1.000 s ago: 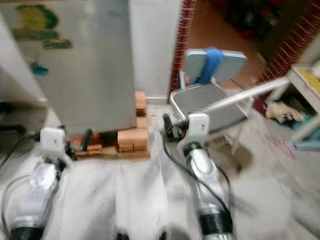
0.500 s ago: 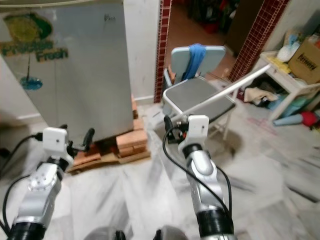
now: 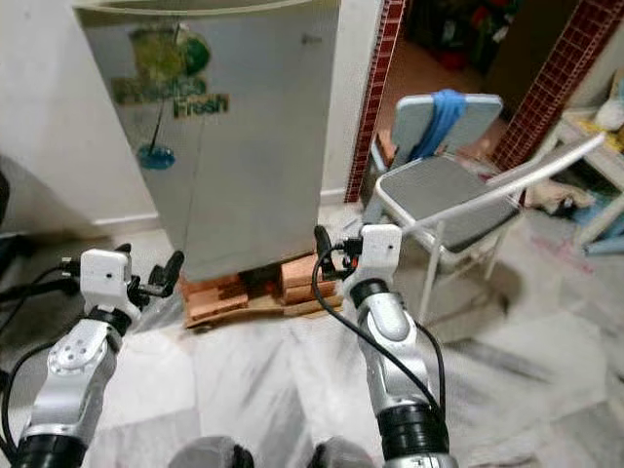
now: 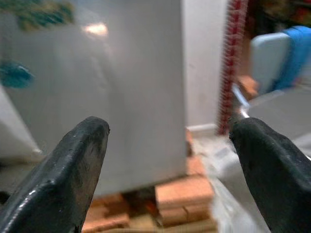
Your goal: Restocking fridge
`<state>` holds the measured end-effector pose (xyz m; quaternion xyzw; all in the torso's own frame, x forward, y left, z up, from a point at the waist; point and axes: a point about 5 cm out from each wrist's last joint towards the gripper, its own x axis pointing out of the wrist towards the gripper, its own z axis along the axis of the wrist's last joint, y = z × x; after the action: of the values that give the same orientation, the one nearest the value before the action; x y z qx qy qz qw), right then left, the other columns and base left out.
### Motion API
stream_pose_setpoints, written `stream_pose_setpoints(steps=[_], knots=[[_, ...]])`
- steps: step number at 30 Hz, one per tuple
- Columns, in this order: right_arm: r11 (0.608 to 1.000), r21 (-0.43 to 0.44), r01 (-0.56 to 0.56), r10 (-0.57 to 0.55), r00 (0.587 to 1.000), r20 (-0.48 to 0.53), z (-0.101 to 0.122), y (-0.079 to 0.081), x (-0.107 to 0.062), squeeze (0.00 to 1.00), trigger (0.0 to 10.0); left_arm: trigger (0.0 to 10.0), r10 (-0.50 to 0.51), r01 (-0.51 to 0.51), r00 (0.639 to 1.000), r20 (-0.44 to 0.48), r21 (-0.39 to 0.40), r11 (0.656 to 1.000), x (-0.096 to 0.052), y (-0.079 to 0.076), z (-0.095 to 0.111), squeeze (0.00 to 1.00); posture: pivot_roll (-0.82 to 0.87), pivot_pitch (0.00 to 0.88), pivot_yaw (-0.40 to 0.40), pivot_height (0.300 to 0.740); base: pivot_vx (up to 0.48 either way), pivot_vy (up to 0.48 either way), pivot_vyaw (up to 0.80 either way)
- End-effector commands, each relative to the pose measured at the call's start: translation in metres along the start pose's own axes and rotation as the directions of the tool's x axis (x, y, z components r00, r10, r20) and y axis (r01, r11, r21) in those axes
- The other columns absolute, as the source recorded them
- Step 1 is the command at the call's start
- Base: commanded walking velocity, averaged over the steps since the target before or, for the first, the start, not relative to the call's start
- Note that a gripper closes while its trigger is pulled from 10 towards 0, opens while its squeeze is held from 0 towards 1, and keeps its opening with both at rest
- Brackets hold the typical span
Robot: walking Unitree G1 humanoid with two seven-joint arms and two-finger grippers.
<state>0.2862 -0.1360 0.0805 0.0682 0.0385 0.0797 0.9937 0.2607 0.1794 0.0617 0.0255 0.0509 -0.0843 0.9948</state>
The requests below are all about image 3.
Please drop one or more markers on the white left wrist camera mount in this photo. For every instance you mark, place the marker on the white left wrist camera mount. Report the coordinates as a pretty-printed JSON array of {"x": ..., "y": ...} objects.
[{"x": 104, "y": 278}]

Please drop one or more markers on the silver fridge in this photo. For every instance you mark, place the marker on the silver fridge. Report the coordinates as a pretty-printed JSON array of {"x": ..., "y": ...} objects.
[{"x": 253, "y": 175}]

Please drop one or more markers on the green fresh fridge sticker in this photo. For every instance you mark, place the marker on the green fresh fridge sticker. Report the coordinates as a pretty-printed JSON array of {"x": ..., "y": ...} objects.
[{"x": 171, "y": 73}]

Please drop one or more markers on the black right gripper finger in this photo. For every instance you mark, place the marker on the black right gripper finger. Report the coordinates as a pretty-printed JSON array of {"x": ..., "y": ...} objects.
[{"x": 323, "y": 244}]

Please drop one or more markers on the blue round fridge magnet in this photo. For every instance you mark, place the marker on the blue round fridge magnet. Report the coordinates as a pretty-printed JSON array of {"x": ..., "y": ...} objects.
[{"x": 156, "y": 156}]

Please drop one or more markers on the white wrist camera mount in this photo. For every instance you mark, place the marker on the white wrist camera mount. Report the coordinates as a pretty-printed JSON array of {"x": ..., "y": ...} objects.
[
  {"x": 382, "y": 253},
  {"x": 104, "y": 278}
]

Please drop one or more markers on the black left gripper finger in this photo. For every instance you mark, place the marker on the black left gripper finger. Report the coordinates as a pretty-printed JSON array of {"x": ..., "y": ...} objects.
[
  {"x": 122, "y": 247},
  {"x": 175, "y": 267}
]

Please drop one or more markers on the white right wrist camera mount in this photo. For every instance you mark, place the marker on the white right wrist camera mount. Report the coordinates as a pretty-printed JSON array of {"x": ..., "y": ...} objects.
[{"x": 382, "y": 253}]

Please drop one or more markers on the orange brick fridge base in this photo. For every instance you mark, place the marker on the orange brick fridge base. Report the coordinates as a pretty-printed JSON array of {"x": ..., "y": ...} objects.
[{"x": 302, "y": 278}]

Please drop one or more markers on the grey robot right leg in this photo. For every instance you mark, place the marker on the grey robot right leg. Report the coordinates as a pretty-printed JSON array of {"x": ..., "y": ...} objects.
[{"x": 346, "y": 454}]

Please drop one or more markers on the blue cloth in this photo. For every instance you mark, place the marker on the blue cloth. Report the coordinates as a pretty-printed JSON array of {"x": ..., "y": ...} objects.
[{"x": 441, "y": 122}]

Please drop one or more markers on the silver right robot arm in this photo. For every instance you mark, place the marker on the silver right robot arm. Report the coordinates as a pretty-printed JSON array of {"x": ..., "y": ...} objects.
[{"x": 395, "y": 351}]

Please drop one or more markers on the grey folding chair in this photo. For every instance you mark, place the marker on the grey folding chair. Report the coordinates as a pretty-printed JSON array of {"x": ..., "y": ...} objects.
[{"x": 444, "y": 200}]

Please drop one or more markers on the grey robot leg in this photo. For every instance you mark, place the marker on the grey robot leg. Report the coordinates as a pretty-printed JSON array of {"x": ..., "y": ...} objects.
[
  {"x": 346, "y": 454},
  {"x": 203, "y": 454}
]

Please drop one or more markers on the beige cloth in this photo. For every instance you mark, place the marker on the beige cloth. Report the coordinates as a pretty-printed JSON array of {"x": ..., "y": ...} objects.
[{"x": 561, "y": 198}]

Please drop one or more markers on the grey robot left leg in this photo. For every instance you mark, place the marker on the grey robot left leg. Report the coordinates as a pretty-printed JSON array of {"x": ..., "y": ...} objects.
[{"x": 203, "y": 454}]

